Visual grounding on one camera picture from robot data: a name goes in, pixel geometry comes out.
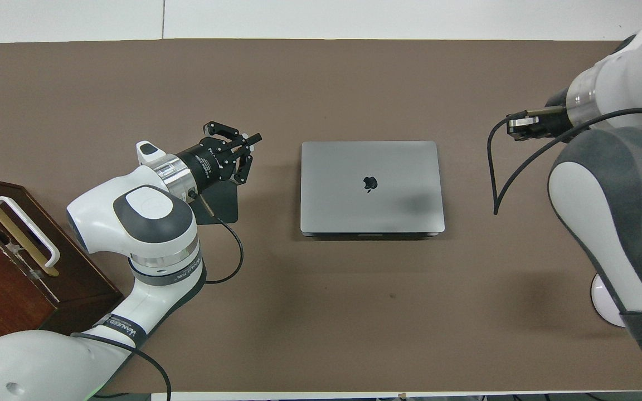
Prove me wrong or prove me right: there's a white box handle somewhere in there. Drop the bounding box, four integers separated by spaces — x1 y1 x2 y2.
0 195 61 268

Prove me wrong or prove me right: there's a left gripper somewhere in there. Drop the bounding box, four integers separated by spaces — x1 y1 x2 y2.
176 120 263 193

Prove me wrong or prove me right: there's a black cable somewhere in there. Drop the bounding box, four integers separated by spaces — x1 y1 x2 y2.
487 106 642 216
69 332 172 401
187 188 244 285

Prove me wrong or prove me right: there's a grey closed laptop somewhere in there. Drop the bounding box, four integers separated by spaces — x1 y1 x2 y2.
300 140 445 239

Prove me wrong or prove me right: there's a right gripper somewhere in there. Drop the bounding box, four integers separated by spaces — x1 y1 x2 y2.
538 88 574 140

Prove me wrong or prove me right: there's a dark grey flat plate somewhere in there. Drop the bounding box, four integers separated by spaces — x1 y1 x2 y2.
193 179 240 226

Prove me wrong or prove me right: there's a dark brown wooden box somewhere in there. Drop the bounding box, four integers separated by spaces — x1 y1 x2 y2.
0 174 124 358

